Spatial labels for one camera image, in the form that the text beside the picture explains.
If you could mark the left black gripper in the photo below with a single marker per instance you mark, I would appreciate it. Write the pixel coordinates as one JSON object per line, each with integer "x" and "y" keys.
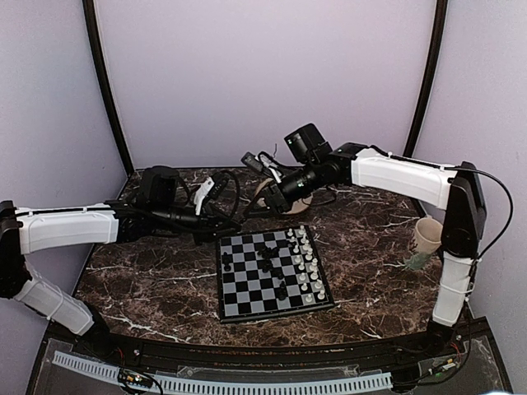
{"x": 208, "y": 224}

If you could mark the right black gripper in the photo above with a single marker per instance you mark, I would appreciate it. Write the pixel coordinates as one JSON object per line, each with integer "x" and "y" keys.
{"x": 276, "y": 195}

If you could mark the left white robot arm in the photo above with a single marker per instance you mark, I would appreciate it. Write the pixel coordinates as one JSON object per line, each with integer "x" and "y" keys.
{"x": 163, "y": 205}

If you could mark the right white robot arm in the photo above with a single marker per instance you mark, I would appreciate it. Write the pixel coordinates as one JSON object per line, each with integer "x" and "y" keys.
{"x": 456, "y": 190}

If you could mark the green circuit board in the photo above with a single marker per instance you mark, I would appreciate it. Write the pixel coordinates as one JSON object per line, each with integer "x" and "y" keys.
{"x": 133, "y": 379}

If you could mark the ceramic bird plate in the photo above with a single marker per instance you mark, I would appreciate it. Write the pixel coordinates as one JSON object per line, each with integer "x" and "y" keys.
{"x": 297, "y": 207}

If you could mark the black and grey chessboard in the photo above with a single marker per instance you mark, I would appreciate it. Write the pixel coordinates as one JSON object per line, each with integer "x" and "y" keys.
{"x": 274, "y": 273}

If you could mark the cream ceramic cup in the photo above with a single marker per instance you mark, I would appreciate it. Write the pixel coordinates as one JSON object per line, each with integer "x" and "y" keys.
{"x": 425, "y": 242}

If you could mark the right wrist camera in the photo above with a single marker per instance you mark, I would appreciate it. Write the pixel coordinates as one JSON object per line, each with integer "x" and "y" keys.
{"x": 261, "y": 167}

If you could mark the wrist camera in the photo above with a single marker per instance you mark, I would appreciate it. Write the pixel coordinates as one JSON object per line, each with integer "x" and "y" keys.
{"x": 261, "y": 167}
{"x": 211, "y": 188}

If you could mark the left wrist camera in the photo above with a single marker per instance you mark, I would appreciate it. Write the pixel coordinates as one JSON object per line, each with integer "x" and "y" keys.
{"x": 211, "y": 188}

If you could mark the black front rail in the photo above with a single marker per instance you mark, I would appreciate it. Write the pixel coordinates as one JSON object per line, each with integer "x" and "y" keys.
{"x": 390, "y": 351}

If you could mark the white slotted cable duct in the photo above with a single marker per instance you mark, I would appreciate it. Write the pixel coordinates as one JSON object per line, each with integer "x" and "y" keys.
{"x": 220, "y": 381}

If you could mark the left black frame post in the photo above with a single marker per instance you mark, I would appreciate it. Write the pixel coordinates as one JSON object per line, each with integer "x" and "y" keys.
{"x": 98, "y": 58}

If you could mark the black frame post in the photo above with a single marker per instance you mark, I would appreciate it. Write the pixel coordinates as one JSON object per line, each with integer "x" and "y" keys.
{"x": 98, "y": 58}
{"x": 433, "y": 54}

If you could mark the right black frame post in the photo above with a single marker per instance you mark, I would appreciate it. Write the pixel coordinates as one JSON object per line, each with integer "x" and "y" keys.
{"x": 433, "y": 54}

